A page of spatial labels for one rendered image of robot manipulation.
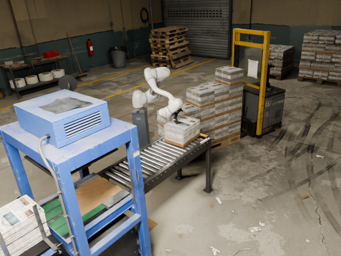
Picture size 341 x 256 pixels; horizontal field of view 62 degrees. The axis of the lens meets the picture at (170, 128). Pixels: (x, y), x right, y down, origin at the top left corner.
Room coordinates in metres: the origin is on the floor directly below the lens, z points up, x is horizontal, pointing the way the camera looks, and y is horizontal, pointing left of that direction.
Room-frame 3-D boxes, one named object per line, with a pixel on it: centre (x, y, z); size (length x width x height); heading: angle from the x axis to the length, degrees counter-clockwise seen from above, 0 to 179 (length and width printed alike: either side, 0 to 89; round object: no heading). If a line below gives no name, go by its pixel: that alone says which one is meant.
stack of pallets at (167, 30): (11.01, -0.15, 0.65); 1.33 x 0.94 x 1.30; 142
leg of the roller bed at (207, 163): (3.12, -0.46, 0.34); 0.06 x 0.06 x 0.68; 48
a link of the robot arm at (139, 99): (3.74, 0.42, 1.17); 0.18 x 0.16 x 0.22; 114
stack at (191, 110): (4.22, -0.39, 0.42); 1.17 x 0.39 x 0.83; 120
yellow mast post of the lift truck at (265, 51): (4.51, -1.56, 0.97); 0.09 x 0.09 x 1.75; 30
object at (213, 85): (4.45, -0.75, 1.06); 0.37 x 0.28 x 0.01; 29
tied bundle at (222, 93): (4.43, -0.76, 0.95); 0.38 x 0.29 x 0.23; 29
